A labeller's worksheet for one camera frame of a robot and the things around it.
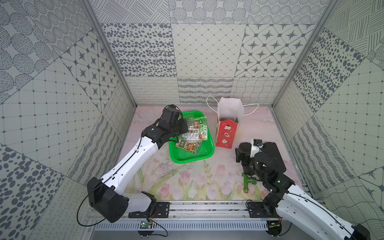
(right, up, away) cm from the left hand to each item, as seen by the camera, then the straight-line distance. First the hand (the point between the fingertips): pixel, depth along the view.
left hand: (187, 121), depth 76 cm
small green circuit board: (-20, -50, -5) cm, 54 cm away
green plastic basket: (+12, -18, +20) cm, 30 cm away
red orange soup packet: (+3, -18, +20) cm, 27 cm away
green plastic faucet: (+33, -34, +6) cm, 48 cm away
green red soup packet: (+6, -4, +2) cm, 8 cm away
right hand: (+31, -16, +4) cm, 35 cm away
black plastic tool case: (+34, -14, -17) cm, 41 cm away
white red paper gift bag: (+28, +6, +24) cm, 37 cm away
